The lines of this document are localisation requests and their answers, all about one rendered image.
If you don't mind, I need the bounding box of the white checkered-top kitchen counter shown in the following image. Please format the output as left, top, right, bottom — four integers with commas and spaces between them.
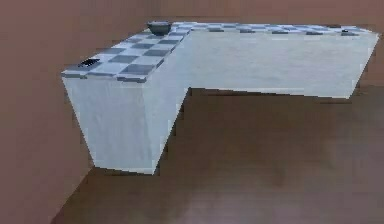
60, 21, 381, 176

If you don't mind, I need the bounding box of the dark grey bowl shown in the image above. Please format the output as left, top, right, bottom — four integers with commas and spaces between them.
146, 21, 173, 37

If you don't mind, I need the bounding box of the small black flat object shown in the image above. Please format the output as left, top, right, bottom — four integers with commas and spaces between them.
78, 58, 101, 68

